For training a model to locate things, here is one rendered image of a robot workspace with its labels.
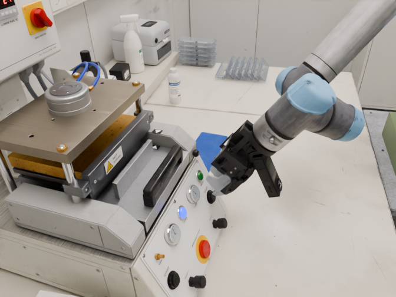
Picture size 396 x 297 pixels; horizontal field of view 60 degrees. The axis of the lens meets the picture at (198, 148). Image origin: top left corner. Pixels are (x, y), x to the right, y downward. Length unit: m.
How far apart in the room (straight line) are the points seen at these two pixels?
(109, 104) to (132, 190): 0.17
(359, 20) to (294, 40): 2.38
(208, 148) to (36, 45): 0.61
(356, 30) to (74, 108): 0.58
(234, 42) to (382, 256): 2.57
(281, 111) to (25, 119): 0.46
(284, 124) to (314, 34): 2.55
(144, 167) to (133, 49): 0.93
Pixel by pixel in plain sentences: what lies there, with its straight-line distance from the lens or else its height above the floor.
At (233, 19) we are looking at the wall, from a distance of 3.17.
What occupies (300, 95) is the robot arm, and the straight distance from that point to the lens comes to 0.62.
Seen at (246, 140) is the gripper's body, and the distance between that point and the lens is 0.70.
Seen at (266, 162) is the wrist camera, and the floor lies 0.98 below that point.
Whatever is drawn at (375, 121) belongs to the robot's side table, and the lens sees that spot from 1.44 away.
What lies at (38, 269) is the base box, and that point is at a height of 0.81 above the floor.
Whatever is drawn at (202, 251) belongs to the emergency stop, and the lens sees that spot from 0.78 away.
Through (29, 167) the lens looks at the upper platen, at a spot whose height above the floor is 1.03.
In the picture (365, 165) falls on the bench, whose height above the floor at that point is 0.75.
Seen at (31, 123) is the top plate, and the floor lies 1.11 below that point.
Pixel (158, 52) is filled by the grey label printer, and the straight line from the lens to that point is 1.68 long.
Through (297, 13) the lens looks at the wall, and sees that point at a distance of 3.12.
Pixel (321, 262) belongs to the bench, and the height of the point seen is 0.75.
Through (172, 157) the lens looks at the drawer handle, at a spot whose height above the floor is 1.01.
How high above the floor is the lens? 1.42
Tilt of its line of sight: 35 degrees down
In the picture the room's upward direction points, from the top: 2 degrees counter-clockwise
